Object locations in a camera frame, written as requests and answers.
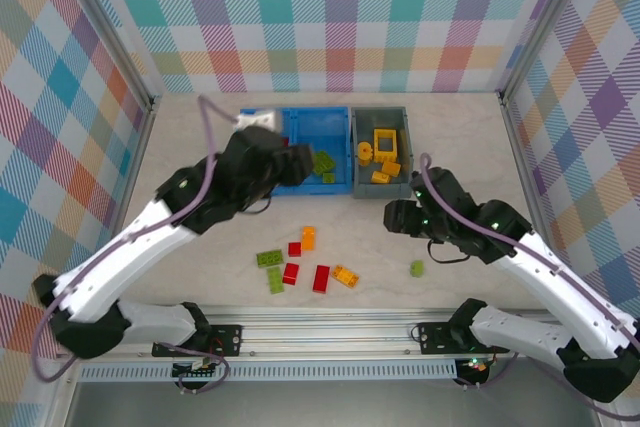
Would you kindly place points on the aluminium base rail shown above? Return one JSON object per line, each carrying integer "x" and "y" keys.
{"x": 325, "y": 334}

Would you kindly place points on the grey plastic bin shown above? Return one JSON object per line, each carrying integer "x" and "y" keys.
{"x": 365, "y": 189}

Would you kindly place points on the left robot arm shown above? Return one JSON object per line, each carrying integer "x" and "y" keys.
{"x": 125, "y": 257}

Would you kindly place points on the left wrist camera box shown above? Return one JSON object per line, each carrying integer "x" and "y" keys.
{"x": 255, "y": 121}

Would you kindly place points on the small red lego brick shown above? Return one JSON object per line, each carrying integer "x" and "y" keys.
{"x": 294, "y": 249}

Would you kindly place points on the green lego brick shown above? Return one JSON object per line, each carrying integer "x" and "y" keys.
{"x": 325, "y": 162}
{"x": 269, "y": 259}
{"x": 274, "y": 280}

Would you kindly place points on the blue two-compartment bin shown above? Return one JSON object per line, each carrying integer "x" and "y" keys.
{"x": 320, "y": 132}

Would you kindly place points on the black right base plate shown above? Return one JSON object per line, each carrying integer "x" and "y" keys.
{"x": 435, "y": 339}

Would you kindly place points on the circuit board with lights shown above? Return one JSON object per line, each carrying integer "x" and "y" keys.
{"x": 475, "y": 367}

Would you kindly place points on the small circuit board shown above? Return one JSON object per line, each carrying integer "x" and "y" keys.
{"x": 197, "y": 372}

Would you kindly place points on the small round green lego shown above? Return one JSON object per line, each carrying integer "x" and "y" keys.
{"x": 417, "y": 268}

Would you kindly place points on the aluminium side rail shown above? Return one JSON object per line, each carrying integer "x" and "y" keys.
{"x": 526, "y": 172}
{"x": 134, "y": 172}

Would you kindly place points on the aluminium frame post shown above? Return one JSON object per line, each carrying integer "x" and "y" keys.
{"x": 117, "y": 32}
{"x": 543, "y": 22}

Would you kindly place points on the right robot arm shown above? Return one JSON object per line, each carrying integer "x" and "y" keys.
{"x": 550, "y": 272}

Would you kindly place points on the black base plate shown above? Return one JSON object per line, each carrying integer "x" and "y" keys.
{"x": 227, "y": 337}
{"x": 435, "y": 339}

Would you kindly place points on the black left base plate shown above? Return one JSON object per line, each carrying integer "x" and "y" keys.
{"x": 227, "y": 337}

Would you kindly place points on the yellow lego window frame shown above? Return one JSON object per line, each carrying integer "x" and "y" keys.
{"x": 385, "y": 132}

